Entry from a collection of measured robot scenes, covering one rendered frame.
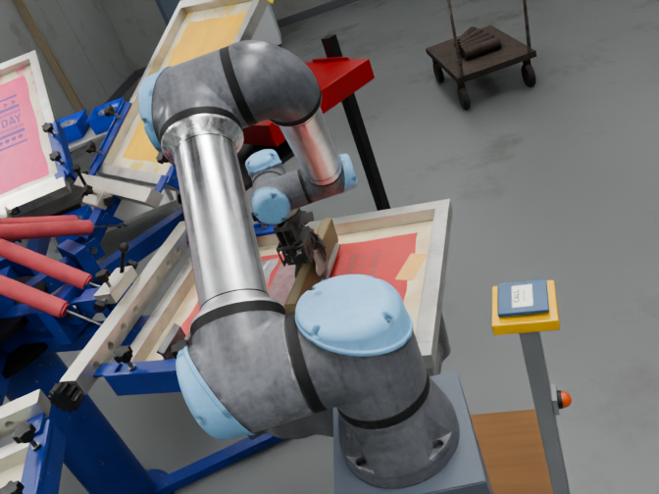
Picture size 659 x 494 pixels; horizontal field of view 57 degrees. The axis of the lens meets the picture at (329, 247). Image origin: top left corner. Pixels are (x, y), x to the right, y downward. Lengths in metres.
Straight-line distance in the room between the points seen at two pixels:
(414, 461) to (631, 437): 1.61
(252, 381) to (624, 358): 2.01
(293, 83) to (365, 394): 0.45
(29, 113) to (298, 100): 2.19
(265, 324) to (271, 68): 0.37
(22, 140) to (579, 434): 2.46
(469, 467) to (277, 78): 0.56
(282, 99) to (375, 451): 0.49
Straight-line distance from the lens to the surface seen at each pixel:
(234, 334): 0.68
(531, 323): 1.28
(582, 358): 2.54
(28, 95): 3.07
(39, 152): 2.83
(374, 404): 0.68
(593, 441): 2.28
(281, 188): 1.23
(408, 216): 1.66
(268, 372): 0.66
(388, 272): 1.51
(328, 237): 1.58
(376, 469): 0.75
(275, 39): 8.80
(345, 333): 0.62
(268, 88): 0.87
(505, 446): 2.27
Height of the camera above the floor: 1.81
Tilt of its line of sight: 30 degrees down
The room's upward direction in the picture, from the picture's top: 21 degrees counter-clockwise
